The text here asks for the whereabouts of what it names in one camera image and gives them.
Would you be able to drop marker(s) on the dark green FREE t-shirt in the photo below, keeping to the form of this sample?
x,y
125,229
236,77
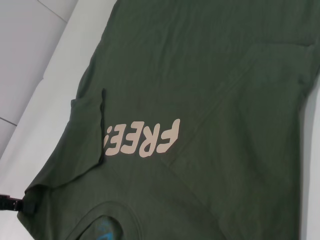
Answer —
x,y
187,112

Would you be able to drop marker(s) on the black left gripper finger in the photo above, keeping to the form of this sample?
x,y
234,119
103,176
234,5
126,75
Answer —
x,y
15,203

